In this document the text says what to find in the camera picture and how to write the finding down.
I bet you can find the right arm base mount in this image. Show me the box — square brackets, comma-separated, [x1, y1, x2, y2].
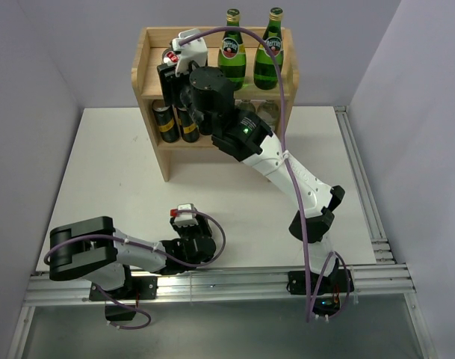
[286, 269, 357, 319]

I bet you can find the aluminium rail front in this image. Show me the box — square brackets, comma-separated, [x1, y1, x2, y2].
[23, 264, 415, 307]

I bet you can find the aluminium rail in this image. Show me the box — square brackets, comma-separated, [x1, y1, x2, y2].
[334, 106, 397, 265]
[23, 264, 415, 307]

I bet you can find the aluminium rail right side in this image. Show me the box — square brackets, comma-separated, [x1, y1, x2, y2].
[334, 106, 397, 265]

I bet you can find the clear glass bottle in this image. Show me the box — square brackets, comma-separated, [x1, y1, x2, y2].
[256, 99, 280, 132]
[235, 99, 256, 113]

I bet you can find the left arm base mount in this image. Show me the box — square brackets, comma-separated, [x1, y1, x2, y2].
[88, 276, 158, 324]

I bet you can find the black gold can front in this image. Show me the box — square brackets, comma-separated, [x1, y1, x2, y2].
[152, 99, 180, 143]

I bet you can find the blue silver can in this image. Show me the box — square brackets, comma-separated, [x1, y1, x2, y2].
[162, 48, 179, 67]

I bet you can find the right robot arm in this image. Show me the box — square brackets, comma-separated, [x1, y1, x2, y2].
[157, 63, 345, 292]

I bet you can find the clear glass bottle left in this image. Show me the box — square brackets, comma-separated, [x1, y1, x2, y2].
[235, 99, 256, 113]

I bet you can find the wooden two-tier shelf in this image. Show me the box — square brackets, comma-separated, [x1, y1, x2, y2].
[131, 27, 300, 182]

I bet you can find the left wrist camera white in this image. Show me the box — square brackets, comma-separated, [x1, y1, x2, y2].
[170, 203, 198, 227]

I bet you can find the green Perrier bottle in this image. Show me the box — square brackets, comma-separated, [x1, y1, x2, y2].
[253, 7, 284, 90]
[217, 30, 247, 90]

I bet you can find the black gold can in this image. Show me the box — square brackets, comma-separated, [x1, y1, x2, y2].
[152, 99, 180, 143]
[176, 108, 200, 143]

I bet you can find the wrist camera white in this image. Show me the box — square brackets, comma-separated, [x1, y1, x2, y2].
[170, 203, 198, 227]
[171, 28, 208, 76]

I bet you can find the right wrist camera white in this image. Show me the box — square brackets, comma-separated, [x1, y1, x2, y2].
[171, 28, 208, 76]

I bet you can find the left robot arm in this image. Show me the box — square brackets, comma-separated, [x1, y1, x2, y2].
[43, 210, 217, 298]

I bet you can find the clear glass bottle right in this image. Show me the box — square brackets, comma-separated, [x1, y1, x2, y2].
[256, 99, 280, 132]

